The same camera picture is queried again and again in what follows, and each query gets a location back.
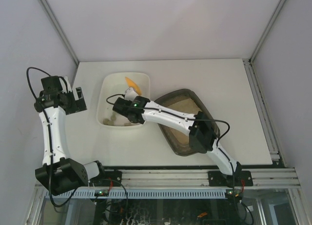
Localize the yellow litter scoop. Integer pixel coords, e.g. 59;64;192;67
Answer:
125;77;142;96

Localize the dark brown litter box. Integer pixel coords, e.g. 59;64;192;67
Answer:
155;88;213;157

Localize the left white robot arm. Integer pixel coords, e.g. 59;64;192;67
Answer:
34;76;105;196

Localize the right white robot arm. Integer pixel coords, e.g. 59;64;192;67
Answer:
112;96;242;188

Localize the white plastic tray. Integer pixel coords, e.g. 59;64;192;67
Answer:
97;72;150;129

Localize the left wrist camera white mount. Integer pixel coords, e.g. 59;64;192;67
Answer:
60;76;72;93

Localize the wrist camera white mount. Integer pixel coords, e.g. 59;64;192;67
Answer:
124;87;139;102
60;76;72;93

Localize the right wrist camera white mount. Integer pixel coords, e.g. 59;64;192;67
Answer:
124;87;139;102

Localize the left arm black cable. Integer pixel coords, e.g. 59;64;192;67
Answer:
26;66;76;207

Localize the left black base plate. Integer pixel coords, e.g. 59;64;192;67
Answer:
86;170;122;187

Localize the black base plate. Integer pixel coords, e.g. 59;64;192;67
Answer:
208;171;254;187
86;170;122;187

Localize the grey slotted cable duct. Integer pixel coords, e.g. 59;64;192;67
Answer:
45;188;226;199

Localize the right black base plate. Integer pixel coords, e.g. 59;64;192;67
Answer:
208;171;254;187

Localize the right aluminium side rail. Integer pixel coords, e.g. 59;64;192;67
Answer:
242;59;285;168

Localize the aluminium front rail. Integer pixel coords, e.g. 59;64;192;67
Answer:
35;167;301;189

